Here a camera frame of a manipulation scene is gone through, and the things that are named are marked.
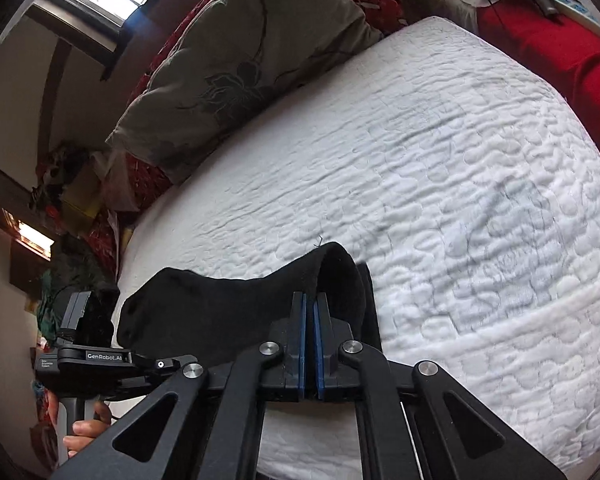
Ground dark green jacket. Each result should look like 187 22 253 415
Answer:
39 234 120 343

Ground white plastic bar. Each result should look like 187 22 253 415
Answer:
521 0 600 37

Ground white quilted bedspread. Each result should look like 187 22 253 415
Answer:
115 15 600 480

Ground grey floral pillow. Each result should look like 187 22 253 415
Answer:
105 0 384 186

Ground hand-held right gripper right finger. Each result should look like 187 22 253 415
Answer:
314 292 568 480

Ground wooden shelf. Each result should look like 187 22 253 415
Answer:
0 160 57 291

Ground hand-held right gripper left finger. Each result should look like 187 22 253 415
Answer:
47 291 309 480

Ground yellow cardboard box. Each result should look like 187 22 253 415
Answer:
59 170 104 222

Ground translucent plastic bag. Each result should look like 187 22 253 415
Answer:
91 149 137 212

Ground person's left hand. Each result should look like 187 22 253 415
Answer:
62 400 114 459

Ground plain red cloth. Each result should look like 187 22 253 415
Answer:
475 2 600 161

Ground black pants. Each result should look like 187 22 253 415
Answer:
116 241 385 362

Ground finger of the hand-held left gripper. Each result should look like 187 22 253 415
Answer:
107 352 202 402

